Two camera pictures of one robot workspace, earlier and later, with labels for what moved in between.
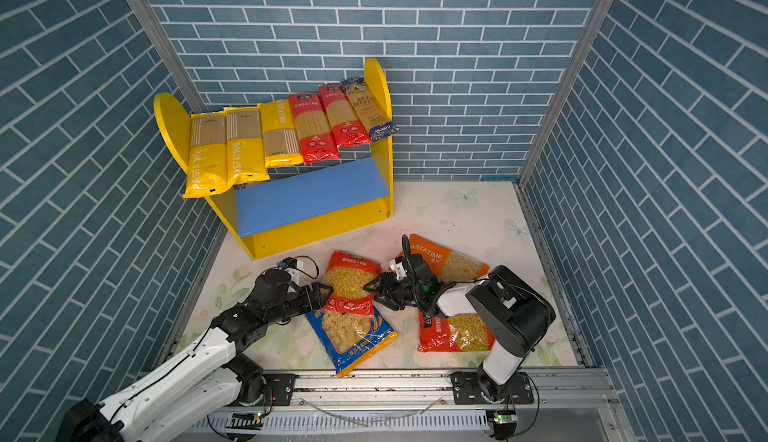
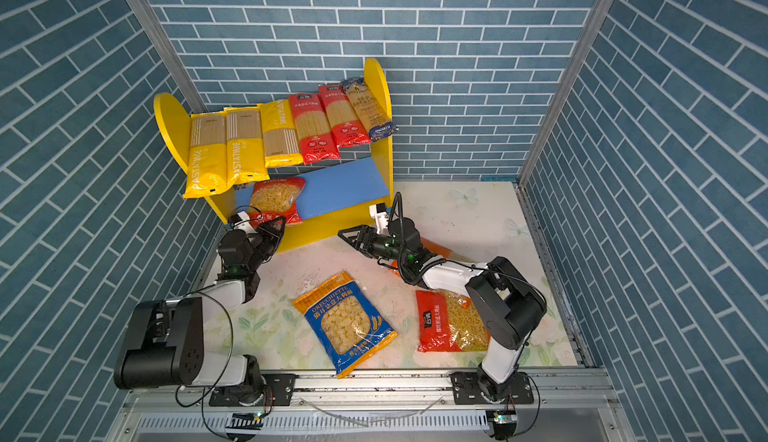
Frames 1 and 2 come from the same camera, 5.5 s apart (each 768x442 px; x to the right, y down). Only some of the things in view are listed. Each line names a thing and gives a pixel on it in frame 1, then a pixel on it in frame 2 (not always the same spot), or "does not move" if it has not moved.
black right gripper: [385, 277] to [368, 237]
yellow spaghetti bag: [281, 140] does not move
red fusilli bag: [463, 332] does not move
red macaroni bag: [347, 274] to [276, 198]
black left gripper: [309, 305] to [264, 231]
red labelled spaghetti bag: [316, 139] does not move
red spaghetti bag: [344, 123] does not move
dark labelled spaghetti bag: [377, 123] does not move
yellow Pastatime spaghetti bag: [245, 155] does not move
